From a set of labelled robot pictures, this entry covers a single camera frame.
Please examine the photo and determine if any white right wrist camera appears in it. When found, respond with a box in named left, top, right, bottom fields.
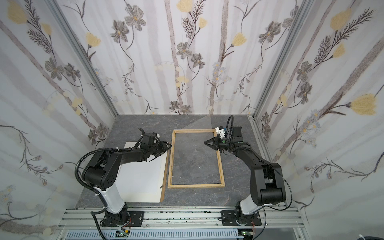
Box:
left=215, top=126, right=227, bottom=139

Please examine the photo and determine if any aluminium corner post right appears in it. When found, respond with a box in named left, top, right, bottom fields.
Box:
left=252, top=0, right=316, bottom=119

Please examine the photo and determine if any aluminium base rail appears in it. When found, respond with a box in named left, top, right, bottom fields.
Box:
left=53, top=206, right=310, bottom=240

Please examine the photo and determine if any black corrugated left cable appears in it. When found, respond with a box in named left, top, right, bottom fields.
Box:
left=74, top=146, right=133, bottom=240

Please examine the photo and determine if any clear acrylic sheet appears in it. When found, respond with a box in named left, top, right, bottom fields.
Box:
left=172, top=116, right=220, bottom=185

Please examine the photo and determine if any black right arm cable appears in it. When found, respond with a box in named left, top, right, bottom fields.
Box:
left=251, top=161, right=293, bottom=240

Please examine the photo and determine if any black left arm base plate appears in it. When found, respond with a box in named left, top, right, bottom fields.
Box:
left=128, top=211, right=145, bottom=227

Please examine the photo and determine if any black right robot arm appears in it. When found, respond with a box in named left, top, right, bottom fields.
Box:
left=204, top=126, right=287, bottom=215

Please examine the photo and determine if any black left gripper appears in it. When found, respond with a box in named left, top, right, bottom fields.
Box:
left=148, top=140, right=173, bottom=156

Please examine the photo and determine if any aluminium corner post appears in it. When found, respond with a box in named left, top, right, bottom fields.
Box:
left=44, top=0, right=119, bottom=119
left=252, top=0, right=316, bottom=119

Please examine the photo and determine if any aluminium corner post left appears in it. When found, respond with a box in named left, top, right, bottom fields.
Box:
left=44, top=0, right=119, bottom=119

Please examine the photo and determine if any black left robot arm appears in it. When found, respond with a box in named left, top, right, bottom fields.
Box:
left=75, top=132, right=172, bottom=214

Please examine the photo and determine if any brown wooden backing board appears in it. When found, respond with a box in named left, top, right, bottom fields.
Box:
left=160, top=150, right=170, bottom=202

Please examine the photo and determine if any white slotted cable duct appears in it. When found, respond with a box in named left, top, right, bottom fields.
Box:
left=64, top=228, right=244, bottom=240

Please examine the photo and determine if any light wooden picture frame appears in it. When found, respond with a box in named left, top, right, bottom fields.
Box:
left=168, top=129, right=226, bottom=189

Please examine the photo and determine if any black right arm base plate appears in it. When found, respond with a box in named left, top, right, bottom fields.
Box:
left=219, top=210, right=262, bottom=227

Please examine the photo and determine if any white photo mat board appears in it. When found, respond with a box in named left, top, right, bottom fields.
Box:
left=115, top=153, right=167, bottom=203

